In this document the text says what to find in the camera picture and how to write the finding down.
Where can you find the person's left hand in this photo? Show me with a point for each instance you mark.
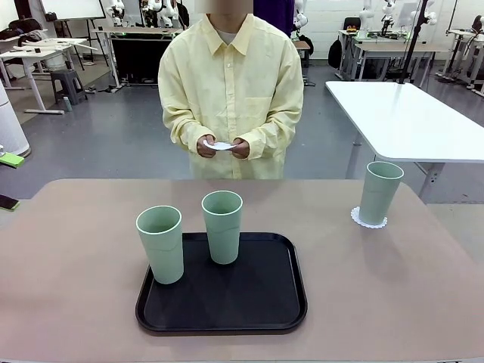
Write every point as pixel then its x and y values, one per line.
pixel 242 151

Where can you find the white lab desk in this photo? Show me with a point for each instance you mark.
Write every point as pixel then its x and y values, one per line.
pixel 461 34

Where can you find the small green bottle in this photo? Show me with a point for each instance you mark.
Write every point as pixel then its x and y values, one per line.
pixel 67 105

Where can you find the black bag on desk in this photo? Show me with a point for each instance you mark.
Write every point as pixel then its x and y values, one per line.
pixel 24 25

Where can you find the person's left forearm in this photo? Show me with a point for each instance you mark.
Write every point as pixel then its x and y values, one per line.
pixel 268 138

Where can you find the person's right forearm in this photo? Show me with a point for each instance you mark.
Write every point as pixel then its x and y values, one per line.
pixel 181 132

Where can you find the black plastic serving tray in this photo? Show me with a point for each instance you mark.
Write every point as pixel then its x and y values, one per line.
pixel 234 298

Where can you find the person in yellow shirt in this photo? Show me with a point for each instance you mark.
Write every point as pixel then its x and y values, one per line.
pixel 230 94

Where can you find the white standing desk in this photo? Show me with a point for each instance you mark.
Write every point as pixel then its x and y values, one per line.
pixel 72 41
pixel 26 55

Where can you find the small brown table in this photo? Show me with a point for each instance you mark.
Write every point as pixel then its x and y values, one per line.
pixel 302 45

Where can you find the grey plastic stool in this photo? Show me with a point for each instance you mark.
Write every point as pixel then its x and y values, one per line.
pixel 66 77

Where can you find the whiteboard on easel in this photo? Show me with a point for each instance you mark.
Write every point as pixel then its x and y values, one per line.
pixel 72 7

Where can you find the person in purple top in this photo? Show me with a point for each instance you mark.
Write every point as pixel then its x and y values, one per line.
pixel 278 17

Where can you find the black stand pole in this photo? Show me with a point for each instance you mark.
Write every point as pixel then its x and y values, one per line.
pixel 414 41

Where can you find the mint green plastic cup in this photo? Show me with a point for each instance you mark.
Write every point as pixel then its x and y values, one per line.
pixel 164 257
pixel 378 200
pixel 223 242

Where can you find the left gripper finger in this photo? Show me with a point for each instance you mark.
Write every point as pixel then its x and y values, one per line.
pixel 8 203
pixel 10 160

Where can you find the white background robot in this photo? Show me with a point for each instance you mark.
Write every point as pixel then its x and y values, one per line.
pixel 166 9
pixel 429 16
pixel 389 11
pixel 115 7
pixel 367 15

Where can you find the wood desk with black panel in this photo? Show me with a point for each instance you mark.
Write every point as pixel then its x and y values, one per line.
pixel 132 56

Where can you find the white cylindrical air purifier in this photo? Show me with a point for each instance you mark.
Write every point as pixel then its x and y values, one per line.
pixel 13 132

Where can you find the person's right hand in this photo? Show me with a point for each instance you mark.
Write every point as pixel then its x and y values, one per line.
pixel 206 152

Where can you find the black backpack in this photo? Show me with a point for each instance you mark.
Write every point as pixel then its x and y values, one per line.
pixel 334 54

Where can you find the grey lab desk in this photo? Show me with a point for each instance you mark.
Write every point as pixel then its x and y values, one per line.
pixel 393 47

